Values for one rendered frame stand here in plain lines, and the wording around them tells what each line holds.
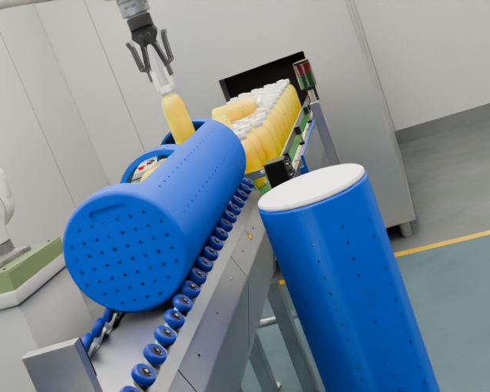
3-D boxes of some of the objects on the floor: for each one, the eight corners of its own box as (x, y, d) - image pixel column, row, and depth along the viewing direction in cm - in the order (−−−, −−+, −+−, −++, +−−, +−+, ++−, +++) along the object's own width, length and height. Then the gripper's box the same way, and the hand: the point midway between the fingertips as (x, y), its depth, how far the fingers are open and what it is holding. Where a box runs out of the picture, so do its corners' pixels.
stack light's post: (397, 360, 300) (309, 104, 276) (397, 355, 303) (309, 103, 280) (407, 358, 299) (319, 100, 275) (406, 353, 303) (320, 99, 279)
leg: (321, 444, 263) (261, 287, 249) (322, 435, 269) (263, 280, 255) (337, 440, 262) (277, 282, 248) (337, 431, 267) (279, 276, 254)
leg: (284, 453, 266) (222, 298, 253) (285, 443, 272) (225, 291, 258) (299, 449, 265) (239, 293, 251) (300, 439, 270) (241, 287, 257)
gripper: (108, 26, 221) (138, 100, 227) (159, 5, 217) (188, 82, 223) (116, 23, 228) (145, 96, 234) (165, 5, 224) (194, 78, 230)
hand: (162, 79), depth 227 cm, fingers closed on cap, 4 cm apart
